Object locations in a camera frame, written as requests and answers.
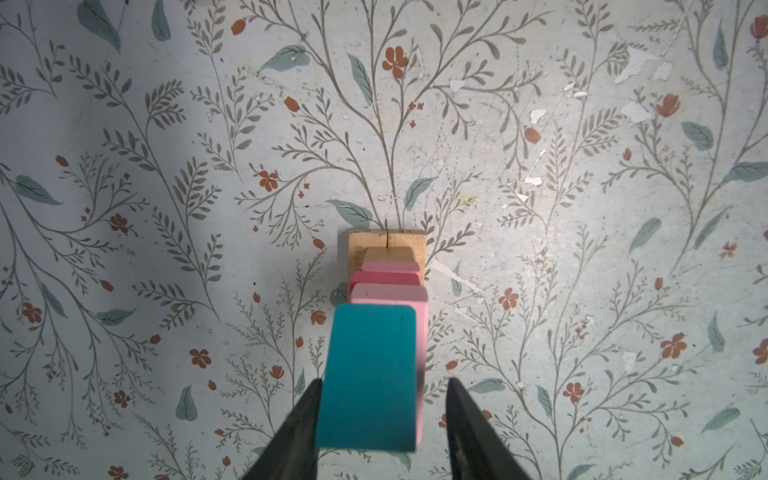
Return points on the light pink wood block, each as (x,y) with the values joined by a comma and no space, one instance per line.
(412,296)

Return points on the dark pink rectangular block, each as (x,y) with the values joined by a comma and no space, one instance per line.
(385,278)

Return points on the arched natural wood block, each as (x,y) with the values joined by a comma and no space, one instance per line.
(389,254)

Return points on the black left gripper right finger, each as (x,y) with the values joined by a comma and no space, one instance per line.
(476,451)

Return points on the teal wood block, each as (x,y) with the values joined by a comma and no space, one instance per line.
(369,393)

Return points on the engraved rectangular wood block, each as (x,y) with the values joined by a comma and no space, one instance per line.
(360,240)

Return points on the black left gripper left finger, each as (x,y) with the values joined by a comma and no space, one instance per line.
(292,454)

